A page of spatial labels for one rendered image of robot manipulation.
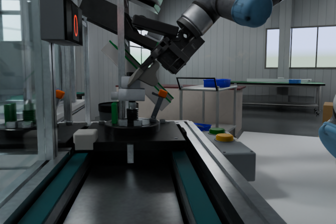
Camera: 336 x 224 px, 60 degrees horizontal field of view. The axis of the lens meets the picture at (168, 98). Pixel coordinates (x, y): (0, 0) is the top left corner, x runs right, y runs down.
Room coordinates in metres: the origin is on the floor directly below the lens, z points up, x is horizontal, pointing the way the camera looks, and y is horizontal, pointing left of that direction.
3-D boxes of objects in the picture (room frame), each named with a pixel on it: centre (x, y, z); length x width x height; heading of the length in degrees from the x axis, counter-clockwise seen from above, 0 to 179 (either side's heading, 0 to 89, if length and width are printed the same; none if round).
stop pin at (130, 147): (0.60, 0.08, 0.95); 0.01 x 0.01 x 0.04; 5
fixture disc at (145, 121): (0.73, 0.09, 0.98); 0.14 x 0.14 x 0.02
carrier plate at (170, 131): (0.73, 0.09, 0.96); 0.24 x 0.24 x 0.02; 5
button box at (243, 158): (0.66, -0.13, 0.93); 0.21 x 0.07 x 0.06; 5
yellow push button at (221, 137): (0.66, -0.13, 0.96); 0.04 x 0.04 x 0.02
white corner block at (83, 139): (0.62, 0.18, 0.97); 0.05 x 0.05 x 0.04; 5
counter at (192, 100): (5.57, -0.22, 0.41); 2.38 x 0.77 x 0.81; 68
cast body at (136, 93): (0.73, 0.10, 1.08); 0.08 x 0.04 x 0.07; 95
